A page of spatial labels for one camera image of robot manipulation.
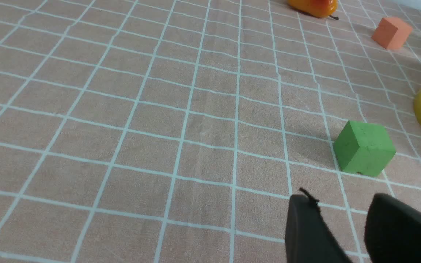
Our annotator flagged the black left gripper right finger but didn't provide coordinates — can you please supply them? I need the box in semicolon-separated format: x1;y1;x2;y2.
364;193;421;263

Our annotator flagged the pink grid tablecloth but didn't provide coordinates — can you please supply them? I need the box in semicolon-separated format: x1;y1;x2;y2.
0;0;421;263

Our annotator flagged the orange foam cube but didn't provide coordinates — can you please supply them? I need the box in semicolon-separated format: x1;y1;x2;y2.
371;17;413;50

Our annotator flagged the green foam block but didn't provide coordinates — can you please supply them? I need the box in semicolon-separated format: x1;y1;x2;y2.
333;120;396;177

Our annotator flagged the orange toy pear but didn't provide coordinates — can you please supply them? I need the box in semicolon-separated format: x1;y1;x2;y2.
287;0;339;20

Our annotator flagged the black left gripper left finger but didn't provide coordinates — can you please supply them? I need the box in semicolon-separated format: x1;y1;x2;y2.
285;188;352;263

